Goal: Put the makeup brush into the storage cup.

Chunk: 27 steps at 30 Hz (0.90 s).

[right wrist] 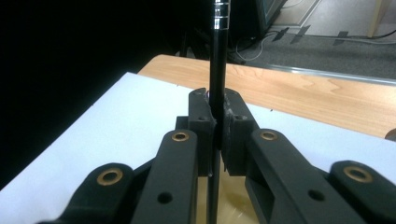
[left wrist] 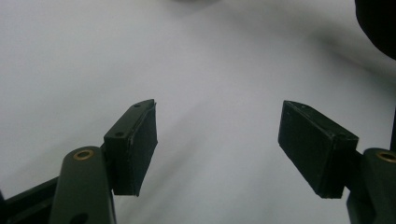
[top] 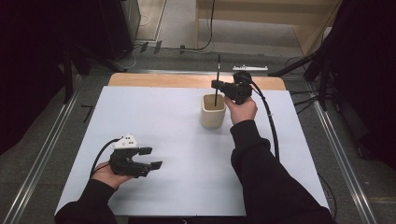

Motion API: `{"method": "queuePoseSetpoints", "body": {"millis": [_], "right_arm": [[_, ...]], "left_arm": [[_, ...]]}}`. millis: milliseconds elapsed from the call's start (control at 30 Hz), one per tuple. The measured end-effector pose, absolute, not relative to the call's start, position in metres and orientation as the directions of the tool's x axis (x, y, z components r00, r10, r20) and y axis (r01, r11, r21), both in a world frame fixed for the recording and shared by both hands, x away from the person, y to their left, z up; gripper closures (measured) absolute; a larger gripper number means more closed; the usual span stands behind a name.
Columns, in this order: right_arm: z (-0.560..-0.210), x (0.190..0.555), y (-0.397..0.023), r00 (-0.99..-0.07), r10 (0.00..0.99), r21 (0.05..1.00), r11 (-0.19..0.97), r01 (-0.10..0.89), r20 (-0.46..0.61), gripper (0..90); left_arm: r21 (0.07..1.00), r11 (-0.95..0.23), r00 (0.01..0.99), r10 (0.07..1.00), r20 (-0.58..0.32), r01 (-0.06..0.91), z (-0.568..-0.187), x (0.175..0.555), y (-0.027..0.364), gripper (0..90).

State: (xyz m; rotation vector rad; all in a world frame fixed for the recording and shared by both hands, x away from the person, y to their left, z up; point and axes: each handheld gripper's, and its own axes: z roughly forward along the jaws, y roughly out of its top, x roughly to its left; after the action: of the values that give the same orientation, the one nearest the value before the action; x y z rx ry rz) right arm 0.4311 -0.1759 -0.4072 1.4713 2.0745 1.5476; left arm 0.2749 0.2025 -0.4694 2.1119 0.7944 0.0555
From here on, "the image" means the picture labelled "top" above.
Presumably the thin black pen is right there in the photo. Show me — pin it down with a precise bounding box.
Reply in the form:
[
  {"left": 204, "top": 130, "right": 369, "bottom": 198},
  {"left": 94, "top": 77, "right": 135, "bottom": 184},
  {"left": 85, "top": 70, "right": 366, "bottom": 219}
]
[{"left": 214, "top": 54, "right": 221, "bottom": 107}]

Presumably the light wooden shelf unit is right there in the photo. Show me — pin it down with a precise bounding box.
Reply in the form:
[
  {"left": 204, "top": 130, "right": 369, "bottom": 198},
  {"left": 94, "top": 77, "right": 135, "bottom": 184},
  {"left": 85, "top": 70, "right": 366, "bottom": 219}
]
[{"left": 194, "top": 0, "right": 344, "bottom": 58}]

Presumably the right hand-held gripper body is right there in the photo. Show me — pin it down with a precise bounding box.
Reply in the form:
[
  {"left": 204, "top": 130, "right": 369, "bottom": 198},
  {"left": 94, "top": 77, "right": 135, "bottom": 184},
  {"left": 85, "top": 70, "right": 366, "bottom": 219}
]
[{"left": 222, "top": 64, "right": 269, "bottom": 105}]

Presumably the left hand-held gripper black cable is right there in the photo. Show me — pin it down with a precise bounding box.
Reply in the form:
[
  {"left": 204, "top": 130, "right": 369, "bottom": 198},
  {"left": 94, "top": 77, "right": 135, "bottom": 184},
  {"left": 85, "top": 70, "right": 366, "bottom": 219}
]
[{"left": 89, "top": 137, "right": 123, "bottom": 179}]

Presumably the black curtain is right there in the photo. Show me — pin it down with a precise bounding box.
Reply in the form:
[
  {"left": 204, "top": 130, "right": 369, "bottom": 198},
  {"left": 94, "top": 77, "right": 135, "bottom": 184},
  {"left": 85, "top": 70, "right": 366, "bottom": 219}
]
[
  {"left": 0, "top": 0, "right": 106, "bottom": 157},
  {"left": 321, "top": 0, "right": 396, "bottom": 172}
]

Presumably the thin black cable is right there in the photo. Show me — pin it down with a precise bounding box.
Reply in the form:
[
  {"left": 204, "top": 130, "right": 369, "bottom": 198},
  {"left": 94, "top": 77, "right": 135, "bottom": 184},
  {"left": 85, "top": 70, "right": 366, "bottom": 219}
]
[{"left": 317, "top": 172, "right": 340, "bottom": 218}]

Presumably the white floor cable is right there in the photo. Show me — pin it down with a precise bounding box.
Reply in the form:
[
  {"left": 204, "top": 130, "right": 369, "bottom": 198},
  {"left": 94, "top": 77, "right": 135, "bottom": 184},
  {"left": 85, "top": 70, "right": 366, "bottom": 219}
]
[{"left": 123, "top": 13, "right": 151, "bottom": 70}]

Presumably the cream square cup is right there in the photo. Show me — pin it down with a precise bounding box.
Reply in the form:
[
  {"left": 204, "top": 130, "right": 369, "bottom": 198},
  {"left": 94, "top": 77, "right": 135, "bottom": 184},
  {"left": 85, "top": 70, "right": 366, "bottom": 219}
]
[{"left": 200, "top": 92, "right": 227, "bottom": 130}]

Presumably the right hand-held gripper black cable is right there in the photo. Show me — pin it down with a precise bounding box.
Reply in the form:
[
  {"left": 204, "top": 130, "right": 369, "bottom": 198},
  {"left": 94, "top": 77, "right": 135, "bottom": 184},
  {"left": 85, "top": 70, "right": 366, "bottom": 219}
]
[{"left": 248, "top": 78, "right": 280, "bottom": 162}]

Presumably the bundle of black floor cables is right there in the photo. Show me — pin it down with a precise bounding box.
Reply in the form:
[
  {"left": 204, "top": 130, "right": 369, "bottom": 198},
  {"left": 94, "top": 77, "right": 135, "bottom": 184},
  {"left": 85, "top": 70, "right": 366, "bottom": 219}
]
[{"left": 289, "top": 88, "right": 321, "bottom": 115}]

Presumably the metal floor rail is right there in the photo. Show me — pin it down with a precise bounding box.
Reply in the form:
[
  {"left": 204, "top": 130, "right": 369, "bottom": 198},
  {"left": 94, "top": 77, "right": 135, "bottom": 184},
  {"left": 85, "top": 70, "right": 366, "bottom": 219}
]
[
  {"left": 312, "top": 101, "right": 379, "bottom": 224},
  {"left": 1, "top": 90, "right": 81, "bottom": 224}
]

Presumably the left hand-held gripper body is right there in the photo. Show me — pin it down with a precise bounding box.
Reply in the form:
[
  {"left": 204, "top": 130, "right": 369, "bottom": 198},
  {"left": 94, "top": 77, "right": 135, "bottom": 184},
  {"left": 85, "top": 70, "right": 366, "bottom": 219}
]
[{"left": 108, "top": 133, "right": 153, "bottom": 179}]

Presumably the dark cabinet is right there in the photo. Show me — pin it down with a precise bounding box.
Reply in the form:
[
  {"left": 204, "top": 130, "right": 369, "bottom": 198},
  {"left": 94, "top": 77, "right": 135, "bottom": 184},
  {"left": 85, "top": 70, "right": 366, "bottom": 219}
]
[{"left": 99, "top": 0, "right": 142, "bottom": 62}]

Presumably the wooden table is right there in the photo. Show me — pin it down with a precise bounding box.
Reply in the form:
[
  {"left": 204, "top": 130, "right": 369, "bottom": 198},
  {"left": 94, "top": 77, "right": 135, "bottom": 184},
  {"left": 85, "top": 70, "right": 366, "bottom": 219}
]
[{"left": 106, "top": 72, "right": 287, "bottom": 91}]

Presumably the person's left hand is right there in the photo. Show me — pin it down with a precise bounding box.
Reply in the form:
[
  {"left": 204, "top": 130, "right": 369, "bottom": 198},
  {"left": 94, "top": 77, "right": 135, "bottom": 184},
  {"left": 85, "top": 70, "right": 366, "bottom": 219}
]
[{"left": 91, "top": 161, "right": 134, "bottom": 190}]

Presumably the person's right hand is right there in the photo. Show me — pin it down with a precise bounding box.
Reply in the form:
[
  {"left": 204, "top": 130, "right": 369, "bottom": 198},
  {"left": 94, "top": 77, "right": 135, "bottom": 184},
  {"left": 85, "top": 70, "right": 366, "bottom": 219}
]
[{"left": 223, "top": 96, "right": 259, "bottom": 126}]

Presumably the white table mat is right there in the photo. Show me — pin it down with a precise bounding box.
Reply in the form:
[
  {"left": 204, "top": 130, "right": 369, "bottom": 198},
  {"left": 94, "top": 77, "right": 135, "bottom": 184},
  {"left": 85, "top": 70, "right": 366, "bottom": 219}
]
[{"left": 54, "top": 85, "right": 331, "bottom": 217}]

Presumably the black metal stand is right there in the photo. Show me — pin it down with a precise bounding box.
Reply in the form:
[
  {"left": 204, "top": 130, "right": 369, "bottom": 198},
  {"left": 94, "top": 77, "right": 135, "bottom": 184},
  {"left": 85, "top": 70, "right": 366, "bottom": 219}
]
[
  {"left": 62, "top": 46, "right": 128, "bottom": 105},
  {"left": 268, "top": 46, "right": 332, "bottom": 112}
]

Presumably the long black floor cable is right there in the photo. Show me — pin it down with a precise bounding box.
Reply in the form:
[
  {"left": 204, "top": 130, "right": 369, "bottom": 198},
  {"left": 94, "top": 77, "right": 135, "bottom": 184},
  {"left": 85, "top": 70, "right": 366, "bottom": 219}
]
[{"left": 162, "top": 0, "right": 217, "bottom": 52}]

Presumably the hand-held gripper black cable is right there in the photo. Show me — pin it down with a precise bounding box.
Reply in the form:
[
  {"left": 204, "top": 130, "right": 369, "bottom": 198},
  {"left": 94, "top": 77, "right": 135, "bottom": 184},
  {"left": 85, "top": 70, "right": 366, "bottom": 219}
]
[
  {"left": 89, "top": 137, "right": 123, "bottom": 179},
  {"left": 248, "top": 78, "right": 280, "bottom": 162}
]

